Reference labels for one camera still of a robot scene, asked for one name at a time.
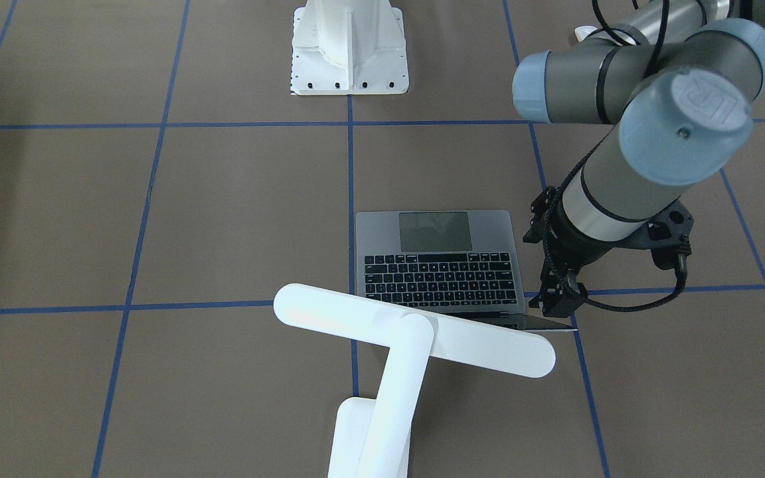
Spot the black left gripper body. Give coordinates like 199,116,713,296
523,187,693,318

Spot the grey laptop computer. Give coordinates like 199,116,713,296
355,210,571,332

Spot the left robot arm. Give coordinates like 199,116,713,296
512,1,765,318

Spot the white desk lamp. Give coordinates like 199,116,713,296
273,283,556,477

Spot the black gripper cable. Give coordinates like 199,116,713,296
542,0,692,313

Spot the white wireless mouse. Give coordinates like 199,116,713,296
573,25,598,42

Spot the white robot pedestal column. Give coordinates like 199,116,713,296
290,1,410,95

